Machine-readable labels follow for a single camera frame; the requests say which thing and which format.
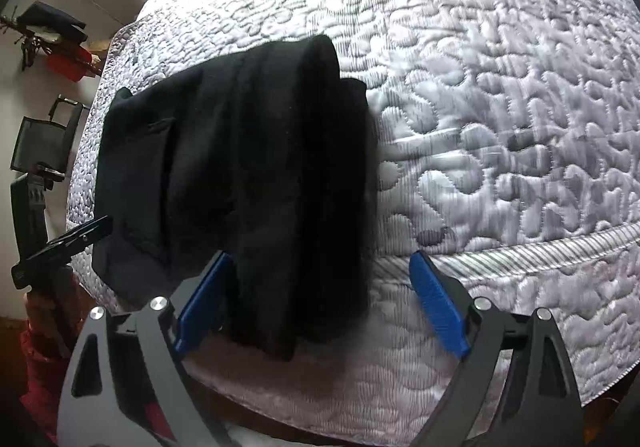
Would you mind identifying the thin pale stick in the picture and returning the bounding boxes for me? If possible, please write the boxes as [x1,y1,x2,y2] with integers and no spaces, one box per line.
[59,0,124,26]

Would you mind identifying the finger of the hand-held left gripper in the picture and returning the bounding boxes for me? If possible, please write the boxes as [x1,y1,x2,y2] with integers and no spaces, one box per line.
[11,215,114,290]

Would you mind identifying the red bag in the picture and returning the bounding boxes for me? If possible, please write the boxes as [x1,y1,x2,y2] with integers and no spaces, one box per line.
[46,43,95,82]

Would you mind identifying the small black object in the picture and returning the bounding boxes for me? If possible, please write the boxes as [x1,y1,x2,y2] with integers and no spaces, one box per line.
[31,165,67,182]

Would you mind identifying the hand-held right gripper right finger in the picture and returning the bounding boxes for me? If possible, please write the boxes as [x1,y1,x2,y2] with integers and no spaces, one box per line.
[408,250,587,447]

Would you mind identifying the white quilted bedspread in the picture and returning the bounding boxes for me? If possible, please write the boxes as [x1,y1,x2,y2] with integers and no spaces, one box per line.
[65,0,640,447]

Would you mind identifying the person's left forearm red sleeve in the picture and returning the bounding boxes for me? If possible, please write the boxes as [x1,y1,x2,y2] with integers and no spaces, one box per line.
[19,269,81,445]

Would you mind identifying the black pants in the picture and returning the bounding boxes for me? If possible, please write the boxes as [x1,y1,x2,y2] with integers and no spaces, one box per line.
[91,34,382,363]

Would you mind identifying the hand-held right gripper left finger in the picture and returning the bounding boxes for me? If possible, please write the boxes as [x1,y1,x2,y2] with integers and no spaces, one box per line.
[57,251,234,447]

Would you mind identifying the black mesh chair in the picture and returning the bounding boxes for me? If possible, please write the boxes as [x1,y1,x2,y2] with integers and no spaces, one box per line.
[10,95,87,178]

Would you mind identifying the black hanging straps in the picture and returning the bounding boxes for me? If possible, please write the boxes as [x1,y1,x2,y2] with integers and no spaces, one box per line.
[0,14,43,74]

